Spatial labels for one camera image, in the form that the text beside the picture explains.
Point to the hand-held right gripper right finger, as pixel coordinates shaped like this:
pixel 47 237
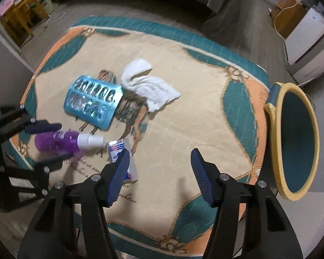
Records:
pixel 205 183

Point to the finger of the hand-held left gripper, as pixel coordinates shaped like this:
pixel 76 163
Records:
pixel 43 127
pixel 55 159

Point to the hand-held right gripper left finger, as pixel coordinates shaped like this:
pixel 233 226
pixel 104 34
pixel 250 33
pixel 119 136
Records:
pixel 118 178

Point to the purple spray bottle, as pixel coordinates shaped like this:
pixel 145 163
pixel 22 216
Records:
pixel 56 143

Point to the small white striped packet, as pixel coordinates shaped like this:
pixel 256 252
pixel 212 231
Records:
pixel 114 149

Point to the yellow rimmed teal bin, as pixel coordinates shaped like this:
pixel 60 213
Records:
pixel 297 140

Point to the blue plastic blister tray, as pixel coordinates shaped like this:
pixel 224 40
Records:
pixel 91 99

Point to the wooden desk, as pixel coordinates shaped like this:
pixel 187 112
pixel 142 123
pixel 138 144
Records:
pixel 19 27

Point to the pink item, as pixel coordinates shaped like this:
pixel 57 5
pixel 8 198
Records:
pixel 6 5

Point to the teal and beige printed rug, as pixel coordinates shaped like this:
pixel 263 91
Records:
pixel 191 99

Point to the white towel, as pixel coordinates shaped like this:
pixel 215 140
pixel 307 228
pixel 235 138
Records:
pixel 151 89

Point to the green and white bucket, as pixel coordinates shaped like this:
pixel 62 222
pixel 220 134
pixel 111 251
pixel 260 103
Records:
pixel 44 4

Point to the white air purifier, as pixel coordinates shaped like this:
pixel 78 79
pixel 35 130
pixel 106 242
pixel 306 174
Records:
pixel 313 40

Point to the grey blanket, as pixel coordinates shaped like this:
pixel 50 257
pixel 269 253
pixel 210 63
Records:
pixel 226 5

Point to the wooden cabinet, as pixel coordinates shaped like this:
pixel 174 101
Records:
pixel 291 21

